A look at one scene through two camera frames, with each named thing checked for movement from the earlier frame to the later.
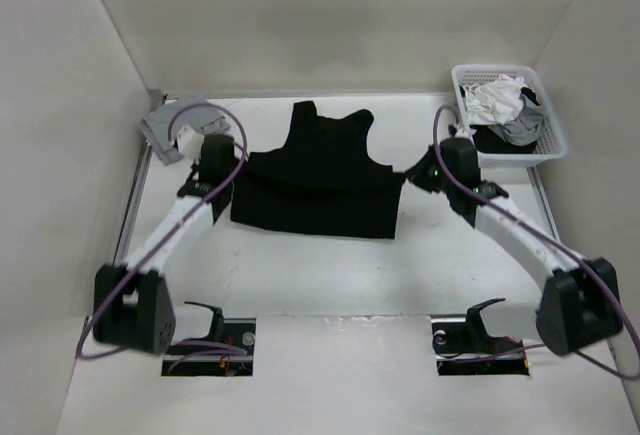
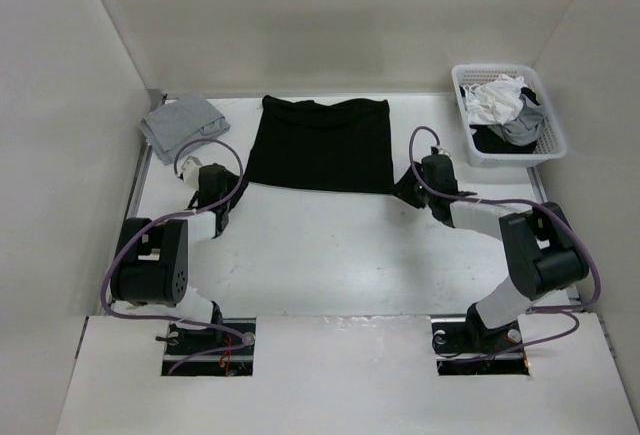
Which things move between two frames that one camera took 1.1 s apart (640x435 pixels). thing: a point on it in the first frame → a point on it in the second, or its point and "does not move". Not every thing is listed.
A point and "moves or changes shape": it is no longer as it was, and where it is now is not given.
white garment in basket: (495, 101) does not move
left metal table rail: (145, 151) does not move
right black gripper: (417, 173) → (403, 188)
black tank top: (324, 180) moves or changes shape
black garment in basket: (488, 140) does not move
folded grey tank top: (162, 126) does not move
